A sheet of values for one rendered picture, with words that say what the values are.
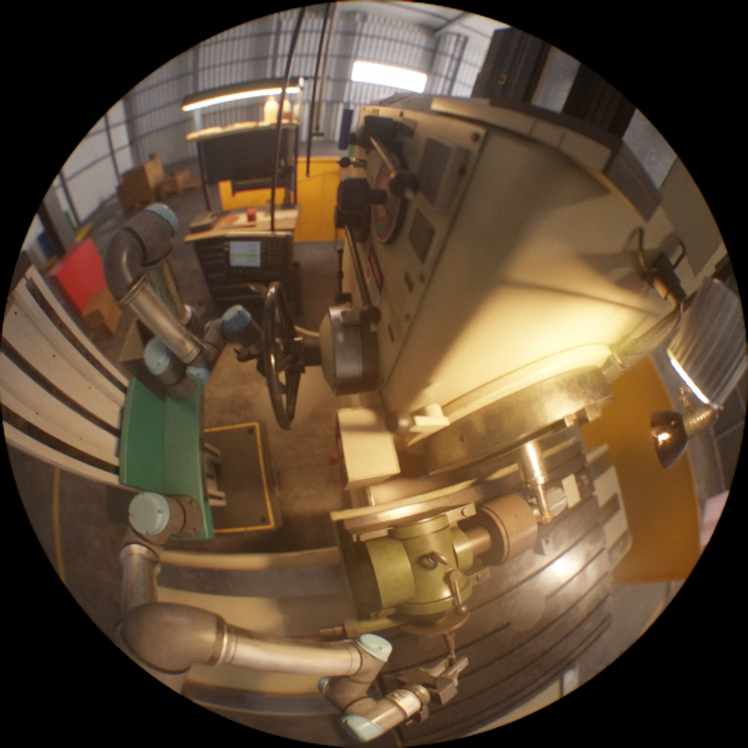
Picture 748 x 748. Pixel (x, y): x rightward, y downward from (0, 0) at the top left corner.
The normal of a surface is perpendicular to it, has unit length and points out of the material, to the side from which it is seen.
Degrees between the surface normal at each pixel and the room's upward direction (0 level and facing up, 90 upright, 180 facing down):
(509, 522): 20
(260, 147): 90
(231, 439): 0
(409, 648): 0
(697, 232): 90
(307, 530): 0
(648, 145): 90
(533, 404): 36
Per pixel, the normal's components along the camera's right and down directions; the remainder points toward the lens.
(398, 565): 0.08, -0.77
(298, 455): 0.16, -0.50
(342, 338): 0.22, -0.13
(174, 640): 0.54, -0.69
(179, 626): 0.43, -0.89
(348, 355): 0.26, 0.20
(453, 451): -0.88, -0.06
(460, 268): -0.97, 0.09
